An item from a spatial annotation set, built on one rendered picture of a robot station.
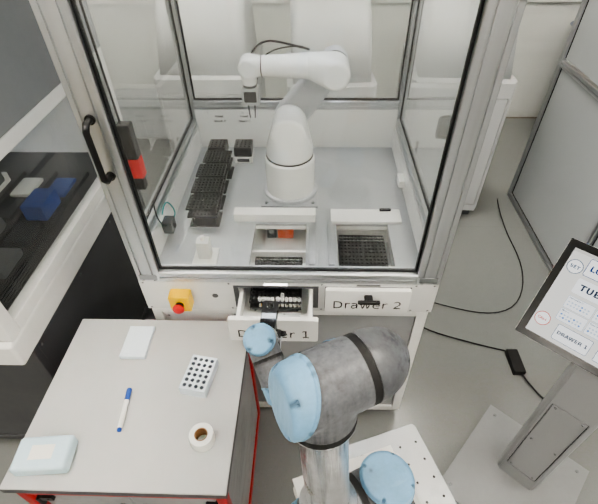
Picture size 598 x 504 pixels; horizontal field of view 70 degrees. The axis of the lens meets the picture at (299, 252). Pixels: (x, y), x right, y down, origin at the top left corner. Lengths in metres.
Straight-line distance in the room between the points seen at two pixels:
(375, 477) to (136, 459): 0.71
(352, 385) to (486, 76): 0.77
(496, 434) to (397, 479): 1.35
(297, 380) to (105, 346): 1.13
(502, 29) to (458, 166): 0.33
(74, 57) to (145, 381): 0.96
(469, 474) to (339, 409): 1.60
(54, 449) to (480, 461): 1.68
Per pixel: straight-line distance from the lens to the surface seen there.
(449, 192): 1.27
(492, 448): 2.30
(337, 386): 0.64
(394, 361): 0.67
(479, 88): 1.13
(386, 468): 1.03
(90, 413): 1.55
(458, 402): 2.40
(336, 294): 1.47
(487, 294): 2.90
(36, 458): 1.49
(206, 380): 1.44
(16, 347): 1.64
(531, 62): 4.86
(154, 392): 1.51
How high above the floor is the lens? 2.02
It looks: 43 degrees down
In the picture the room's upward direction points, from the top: 1 degrees counter-clockwise
